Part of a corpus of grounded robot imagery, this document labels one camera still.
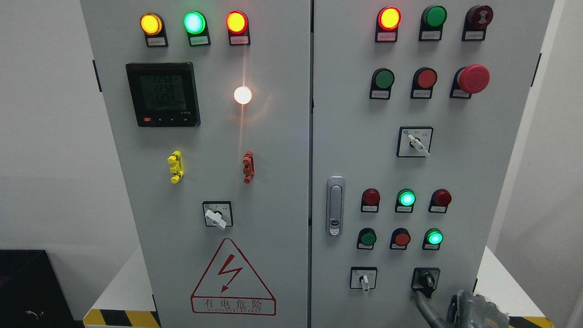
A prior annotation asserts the black digital power meter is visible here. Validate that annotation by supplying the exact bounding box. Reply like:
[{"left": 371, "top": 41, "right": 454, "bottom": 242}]
[{"left": 125, "top": 62, "right": 201, "bottom": 127}]

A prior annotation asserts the left grey cabinet door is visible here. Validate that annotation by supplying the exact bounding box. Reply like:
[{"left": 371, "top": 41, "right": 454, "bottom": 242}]
[{"left": 81, "top": 0, "right": 312, "bottom": 328}]

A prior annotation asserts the black knob selector switch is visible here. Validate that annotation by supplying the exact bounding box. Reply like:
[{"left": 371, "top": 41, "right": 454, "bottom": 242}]
[{"left": 411, "top": 267, "right": 440, "bottom": 299}]

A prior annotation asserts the dark red buzzer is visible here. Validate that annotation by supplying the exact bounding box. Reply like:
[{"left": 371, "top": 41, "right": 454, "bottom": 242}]
[{"left": 462, "top": 5, "right": 493, "bottom": 41}]

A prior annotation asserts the lit green indicator light middle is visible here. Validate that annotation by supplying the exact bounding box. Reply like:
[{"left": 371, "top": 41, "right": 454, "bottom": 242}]
[{"left": 395, "top": 189, "right": 416, "bottom": 213}]

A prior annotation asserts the right grey cabinet door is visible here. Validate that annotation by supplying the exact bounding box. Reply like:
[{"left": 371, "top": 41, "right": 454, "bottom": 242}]
[{"left": 312, "top": 0, "right": 554, "bottom": 328}]

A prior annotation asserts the yellow terminal connector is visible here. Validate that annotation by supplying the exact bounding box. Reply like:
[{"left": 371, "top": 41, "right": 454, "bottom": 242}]
[{"left": 167, "top": 151, "right": 184, "bottom": 184}]

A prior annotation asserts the red push button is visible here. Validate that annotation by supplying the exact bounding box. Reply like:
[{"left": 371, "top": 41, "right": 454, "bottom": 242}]
[
  {"left": 410, "top": 67, "right": 437, "bottom": 99},
  {"left": 389, "top": 228, "right": 411, "bottom": 251}
]

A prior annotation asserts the grey cabinet door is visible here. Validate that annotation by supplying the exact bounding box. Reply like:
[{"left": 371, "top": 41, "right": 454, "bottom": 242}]
[
  {"left": 312, "top": 0, "right": 554, "bottom": 328},
  {"left": 81, "top": 0, "right": 312, "bottom": 328}
]

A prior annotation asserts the white selector switch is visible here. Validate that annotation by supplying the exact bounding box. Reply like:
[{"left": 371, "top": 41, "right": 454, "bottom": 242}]
[
  {"left": 349, "top": 266, "right": 378, "bottom": 297},
  {"left": 396, "top": 126, "right": 434, "bottom": 158}
]

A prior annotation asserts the white glowing indicator light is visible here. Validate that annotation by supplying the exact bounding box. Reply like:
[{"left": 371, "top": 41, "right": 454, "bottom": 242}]
[{"left": 233, "top": 86, "right": 252, "bottom": 105}]

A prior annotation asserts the red indicator light top left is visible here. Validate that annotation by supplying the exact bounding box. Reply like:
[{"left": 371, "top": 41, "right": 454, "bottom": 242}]
[{"left": 225, "top": 10, "right": 251, "bottom": 46}]

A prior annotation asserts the dark red indicator light left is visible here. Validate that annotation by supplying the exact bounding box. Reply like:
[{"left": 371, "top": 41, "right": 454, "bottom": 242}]
[{"left": 361, "top": 188, "right": 381, "bottom": 213}]

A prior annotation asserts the red indicator light top right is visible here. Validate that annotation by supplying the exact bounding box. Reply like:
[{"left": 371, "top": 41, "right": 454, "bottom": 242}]
[{"left": 375, "top": 7, "right": 401, "bottom": 43}]

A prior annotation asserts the red push button lower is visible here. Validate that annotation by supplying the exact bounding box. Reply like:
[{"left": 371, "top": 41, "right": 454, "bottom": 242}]
[{"left": 389, "top": 228, "right": 411, "bottom": 251}]

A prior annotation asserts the white selector switch left door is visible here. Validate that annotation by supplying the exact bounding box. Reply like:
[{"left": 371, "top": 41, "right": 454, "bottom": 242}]
[{"left": 202, "top": 201, "right": 233, "bottom": 231}]

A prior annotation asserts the yellow indicator light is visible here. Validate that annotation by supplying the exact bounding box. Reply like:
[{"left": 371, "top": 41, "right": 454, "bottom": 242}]
[{"left": 140, "top": 12, "right": 168, "bottom": 47}]

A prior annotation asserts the green indicator light top left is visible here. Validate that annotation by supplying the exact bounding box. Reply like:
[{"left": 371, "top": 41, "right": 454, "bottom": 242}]
[{"left": 183, "top": 11, "right": 211, "bottom": 46}]

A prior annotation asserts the red emergency stop button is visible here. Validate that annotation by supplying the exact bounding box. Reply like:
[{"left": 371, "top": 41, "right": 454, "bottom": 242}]
[{"left": 450, "top": 64, "right": 490, "bottom": 99}]

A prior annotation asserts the black box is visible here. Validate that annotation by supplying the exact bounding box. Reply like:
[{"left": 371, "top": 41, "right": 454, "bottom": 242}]
[{"left": 0, "top": 250, "right": 77, "bottom": 328}]

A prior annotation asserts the white selector switch upper right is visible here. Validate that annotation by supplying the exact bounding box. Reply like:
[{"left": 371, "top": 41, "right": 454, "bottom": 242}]
[{"left": 396, "top": 126, "right": 434, "bottom": 158}]

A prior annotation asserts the red push button upper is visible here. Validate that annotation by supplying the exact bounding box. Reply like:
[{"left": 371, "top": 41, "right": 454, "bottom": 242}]
[{"left": 410, "top": 67, "right": 437, "bottom": 99}]

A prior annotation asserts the lit green push button lower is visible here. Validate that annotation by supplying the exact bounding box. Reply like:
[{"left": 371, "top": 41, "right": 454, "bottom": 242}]
[{"left": 421, "top": 228, "right": 443, "bottom": 251}]

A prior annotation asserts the white selector switch lower right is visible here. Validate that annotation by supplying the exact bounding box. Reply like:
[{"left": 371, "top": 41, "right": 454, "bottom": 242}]
[{"left": 349, "top": 266, "right": 378, "bottom": 297}]

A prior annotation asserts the dark red indicator light right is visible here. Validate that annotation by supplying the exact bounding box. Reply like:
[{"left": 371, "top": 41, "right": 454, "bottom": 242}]
[{"left": 428, "top": 189, "right": 452, "bottom": 214}]

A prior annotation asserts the dark red indicator light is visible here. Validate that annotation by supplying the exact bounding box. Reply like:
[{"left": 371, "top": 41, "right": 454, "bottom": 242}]
[
  {"left": 428, "top": 189, "right": 452, "bottom": 214},
  {"left": 361, "top": 188, "right": 381, "bottom": 213}
]

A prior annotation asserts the red electric hazard warning sticker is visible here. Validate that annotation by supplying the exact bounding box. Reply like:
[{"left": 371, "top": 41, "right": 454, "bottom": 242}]
[{"left": 191, "top": 237, "right": 276, "bottom": 316}]

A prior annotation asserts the green push button upper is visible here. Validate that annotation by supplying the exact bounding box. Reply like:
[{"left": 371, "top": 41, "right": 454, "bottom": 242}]
[{"left": 369, "top": 68, "right": 395, "bottom": 100}]

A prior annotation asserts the dark green indicator light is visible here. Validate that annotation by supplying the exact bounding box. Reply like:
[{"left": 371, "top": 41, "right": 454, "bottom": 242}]
[{"left": 419, "top": 5, "right": 447, "bottom": 41}]

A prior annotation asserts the red terminal connector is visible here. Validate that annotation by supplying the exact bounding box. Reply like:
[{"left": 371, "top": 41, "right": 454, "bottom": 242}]
[{"left": 242, "top": 151, "right": 255, "bottom": 184}]

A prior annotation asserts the silver door lock handle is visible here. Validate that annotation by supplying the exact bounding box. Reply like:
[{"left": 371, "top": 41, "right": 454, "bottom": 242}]
[{"left": 326, "top": 176, "right": 344, "bottom": 236}]

